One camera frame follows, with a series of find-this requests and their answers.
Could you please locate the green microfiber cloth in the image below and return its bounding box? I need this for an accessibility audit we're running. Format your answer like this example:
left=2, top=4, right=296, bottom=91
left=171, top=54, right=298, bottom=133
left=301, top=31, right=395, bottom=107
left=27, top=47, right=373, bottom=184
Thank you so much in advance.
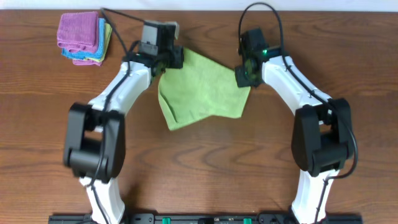
left=158, top=49, right=251, bottom=131

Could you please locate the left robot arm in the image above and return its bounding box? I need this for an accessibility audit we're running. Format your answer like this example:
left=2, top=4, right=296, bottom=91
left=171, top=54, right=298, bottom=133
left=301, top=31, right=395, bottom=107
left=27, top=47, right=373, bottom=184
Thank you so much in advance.
left=63, top=20, right=184, bottom=223

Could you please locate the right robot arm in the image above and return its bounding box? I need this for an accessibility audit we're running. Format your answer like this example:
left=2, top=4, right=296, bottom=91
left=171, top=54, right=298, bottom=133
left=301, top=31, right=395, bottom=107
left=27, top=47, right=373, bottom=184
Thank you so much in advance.
left=235, top=29, right=354, bottom=223

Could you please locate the folded yellow-green cloth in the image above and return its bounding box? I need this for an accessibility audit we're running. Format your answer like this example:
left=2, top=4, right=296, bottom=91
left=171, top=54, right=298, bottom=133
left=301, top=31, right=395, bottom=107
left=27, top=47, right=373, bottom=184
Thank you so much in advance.
left=85, top=23, right=112, bottom=63

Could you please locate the folded blue cloth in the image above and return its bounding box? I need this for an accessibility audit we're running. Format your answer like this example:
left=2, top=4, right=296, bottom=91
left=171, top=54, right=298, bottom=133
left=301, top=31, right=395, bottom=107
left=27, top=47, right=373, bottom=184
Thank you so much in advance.
left=62, top=18, right=105, bottom=60

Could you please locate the folded purple cloth at bottom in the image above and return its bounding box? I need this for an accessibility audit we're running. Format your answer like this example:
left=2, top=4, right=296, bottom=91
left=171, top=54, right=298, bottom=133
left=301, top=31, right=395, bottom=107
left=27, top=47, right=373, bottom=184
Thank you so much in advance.
left=72, top=59, right=102, bottom=67

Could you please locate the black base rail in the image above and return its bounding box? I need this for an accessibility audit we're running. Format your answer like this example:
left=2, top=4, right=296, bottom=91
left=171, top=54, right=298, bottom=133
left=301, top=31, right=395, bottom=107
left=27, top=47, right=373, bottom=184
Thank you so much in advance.
left=48, top=213, right=363, bottom=224

